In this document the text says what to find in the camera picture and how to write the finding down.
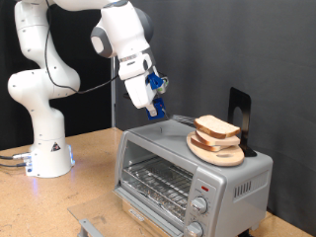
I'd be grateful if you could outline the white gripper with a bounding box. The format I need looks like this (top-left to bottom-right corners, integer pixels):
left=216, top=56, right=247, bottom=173
left=123, top=67, right=162, bottom=118

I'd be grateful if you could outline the spatula with blue block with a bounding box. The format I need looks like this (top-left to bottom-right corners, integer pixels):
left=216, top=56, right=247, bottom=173
left=145, top=97, right=198, bottom=128

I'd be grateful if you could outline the glass toaster oven door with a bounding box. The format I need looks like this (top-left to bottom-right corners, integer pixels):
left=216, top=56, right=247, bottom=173
left=67, top=187, right=186, bottom=237

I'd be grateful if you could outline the silver toaster oven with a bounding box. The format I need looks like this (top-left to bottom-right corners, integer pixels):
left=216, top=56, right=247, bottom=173
left=113, top=118, right=275, bottom=237

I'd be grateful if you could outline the silver oven knob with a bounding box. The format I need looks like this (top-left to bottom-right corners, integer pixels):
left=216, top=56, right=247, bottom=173
left=191, top=196, right=209, bottom=215
left=185, top=220, right=204, bottom=237

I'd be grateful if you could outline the vertical metal pole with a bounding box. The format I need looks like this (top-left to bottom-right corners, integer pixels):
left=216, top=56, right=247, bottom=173
left=110, top=57, right=118, bottom=128

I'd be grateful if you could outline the round wooden board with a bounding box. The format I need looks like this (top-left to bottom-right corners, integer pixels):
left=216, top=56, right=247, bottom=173
left=186, top=130, right=246, bottom=168

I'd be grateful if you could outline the black metal bookend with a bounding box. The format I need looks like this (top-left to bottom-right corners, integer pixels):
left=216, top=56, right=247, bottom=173
left=226, top=86, right=259, bottom=158

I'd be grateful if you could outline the wrist camera on blue mount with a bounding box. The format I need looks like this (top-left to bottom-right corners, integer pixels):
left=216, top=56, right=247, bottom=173
left=145, top=71, right=170, bottom=95

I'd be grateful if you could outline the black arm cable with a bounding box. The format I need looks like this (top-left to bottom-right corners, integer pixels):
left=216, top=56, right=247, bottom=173
left=43, top=0, right=119, bottom=95

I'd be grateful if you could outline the black base cable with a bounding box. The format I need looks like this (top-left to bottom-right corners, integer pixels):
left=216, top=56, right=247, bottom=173
left=0, top=161, right=29, bottom=169
left=0, top=151, right=33, bottom=161

